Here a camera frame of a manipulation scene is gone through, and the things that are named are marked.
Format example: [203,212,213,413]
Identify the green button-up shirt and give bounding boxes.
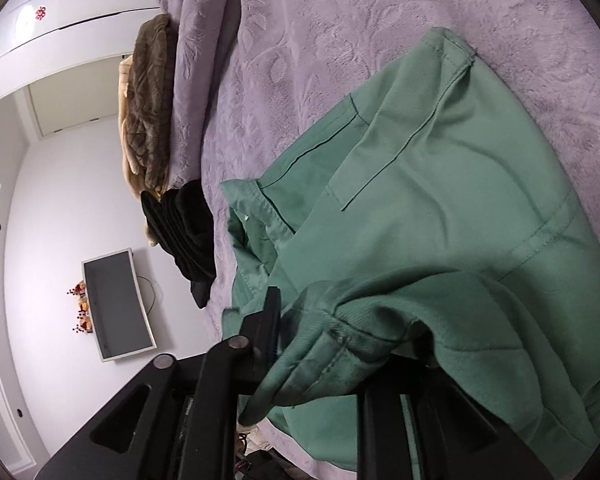
[222,28,600,477]

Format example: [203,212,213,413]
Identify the white framed monitor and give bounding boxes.
[82,248,157,362]

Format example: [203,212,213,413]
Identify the orange fruit decoration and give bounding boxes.
[67,281,93,334]

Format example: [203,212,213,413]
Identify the black garment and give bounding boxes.
[140,180,216,309]

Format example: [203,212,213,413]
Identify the brown fur garment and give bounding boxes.
[116,13,179,248]

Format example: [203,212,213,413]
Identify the lilac plush bed blanket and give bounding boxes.
[159,0,600,336]

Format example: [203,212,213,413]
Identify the white wardrobe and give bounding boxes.
[0,0,160,100]

